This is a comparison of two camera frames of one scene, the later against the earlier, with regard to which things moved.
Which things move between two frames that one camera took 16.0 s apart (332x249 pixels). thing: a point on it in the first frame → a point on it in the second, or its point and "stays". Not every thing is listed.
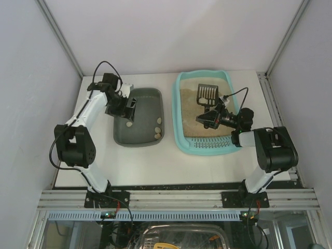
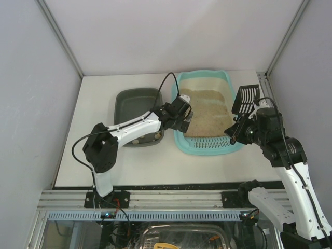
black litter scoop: x=208 y=95 → x=246 y=98
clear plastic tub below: x=185 y=236 stays
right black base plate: x=245 y=199 stays
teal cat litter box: x=199 y=146 stays
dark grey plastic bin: x=147 y=128 stays
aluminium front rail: x=174 y=199 stays
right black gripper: x=214 y=120 → x=239 y=128
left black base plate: x=108 y=199 stays
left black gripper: x=127 y=108 → x=182 y=123
